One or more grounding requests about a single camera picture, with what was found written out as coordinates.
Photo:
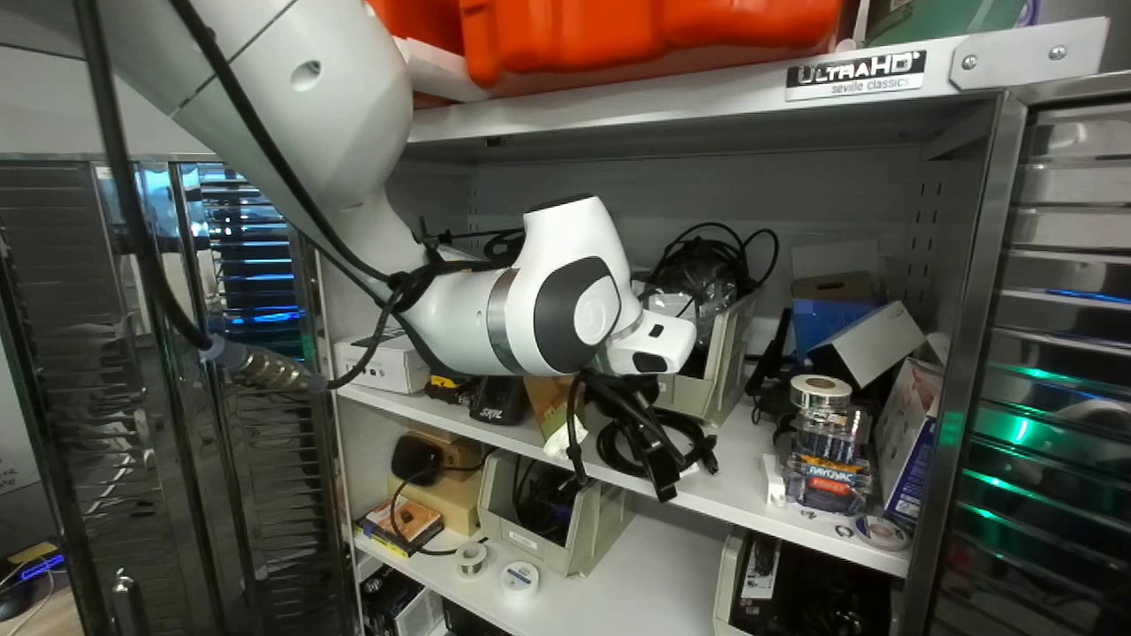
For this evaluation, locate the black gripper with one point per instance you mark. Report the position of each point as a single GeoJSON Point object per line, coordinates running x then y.
{"type": "Point", "coordinates": [623, 418]}

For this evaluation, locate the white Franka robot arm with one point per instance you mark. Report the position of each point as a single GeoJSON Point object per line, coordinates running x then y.
{"type": "Point", "coordinates": [296, 107]}

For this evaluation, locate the black handheld tool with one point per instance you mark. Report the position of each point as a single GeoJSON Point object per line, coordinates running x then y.
{"type": "Point", "coordinates": [770, 372]}

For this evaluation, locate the blue box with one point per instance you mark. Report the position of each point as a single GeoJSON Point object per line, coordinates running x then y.
{"type": "Point", "coordinates": [818, 326]}

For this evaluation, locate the grey storage bin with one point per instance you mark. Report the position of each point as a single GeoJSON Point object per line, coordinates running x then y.
{"type": "Point", "coordinates": [530, 549]}

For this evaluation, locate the battery multipack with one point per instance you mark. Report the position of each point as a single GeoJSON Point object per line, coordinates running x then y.
{"type": "Point", "coordinates": [823, 472]}

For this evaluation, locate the label tape roll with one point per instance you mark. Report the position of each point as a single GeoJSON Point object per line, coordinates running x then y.
{"type": "Point", "coordinates": [823, 410]}

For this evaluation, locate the small solder spool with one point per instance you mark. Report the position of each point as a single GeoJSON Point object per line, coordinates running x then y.
{"type": "Point", "coordinates": [465, 557]}

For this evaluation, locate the clear tape roll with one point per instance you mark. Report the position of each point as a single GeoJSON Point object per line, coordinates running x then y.
{"type": "Point", "coordinates": [867, 530]}

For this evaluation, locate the black power adapter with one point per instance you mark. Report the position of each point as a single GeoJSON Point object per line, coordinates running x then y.
{"type": "Point", "coordinates": [416, 456]}

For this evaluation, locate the white printed package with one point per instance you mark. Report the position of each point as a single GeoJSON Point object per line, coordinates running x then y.
{"type": "Point", "coordinates": [905, 443]}

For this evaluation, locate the orange black device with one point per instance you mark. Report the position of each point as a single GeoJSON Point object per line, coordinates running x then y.
{"type": "Point", "coordinates": [402, 530]}

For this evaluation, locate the white flap card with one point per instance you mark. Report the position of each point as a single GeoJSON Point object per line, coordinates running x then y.
{"type": "Point", "coordinates": [878, 342]}

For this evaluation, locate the stainless steel shelf cabinet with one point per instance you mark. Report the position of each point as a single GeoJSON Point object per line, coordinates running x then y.
{"type": "Point", "coordinates": [657, 93]}

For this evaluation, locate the small orange plastic bin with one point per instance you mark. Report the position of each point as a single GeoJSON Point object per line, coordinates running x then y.
{"type": "Point", "coordinates": [649, 37]}

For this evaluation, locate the white plastic tube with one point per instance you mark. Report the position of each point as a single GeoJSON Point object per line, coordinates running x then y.
{"type": "Point", "coordinates": [428, 72]}

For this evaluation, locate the metal tray rack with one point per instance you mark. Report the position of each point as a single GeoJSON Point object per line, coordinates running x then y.
{"type": "Point", "coordinates": [1061, 236]}

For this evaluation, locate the large orange plastic bin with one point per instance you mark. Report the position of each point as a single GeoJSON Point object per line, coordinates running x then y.
{"type": "Point", "coordinates": [411, 23]}

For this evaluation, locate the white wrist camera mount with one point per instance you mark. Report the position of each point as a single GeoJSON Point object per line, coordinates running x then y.
{"type": "Point", "coordinates": [655, 348]}

